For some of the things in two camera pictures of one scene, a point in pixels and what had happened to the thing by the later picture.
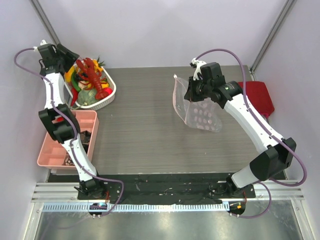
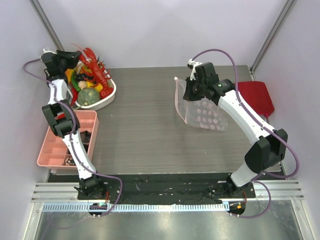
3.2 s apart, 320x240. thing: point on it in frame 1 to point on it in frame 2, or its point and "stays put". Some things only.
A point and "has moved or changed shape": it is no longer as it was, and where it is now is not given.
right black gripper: [194, 91] stays put
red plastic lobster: [92, 77] has moved or changed shape
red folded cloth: [258, 94] stays put
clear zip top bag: [201, 114] stays put
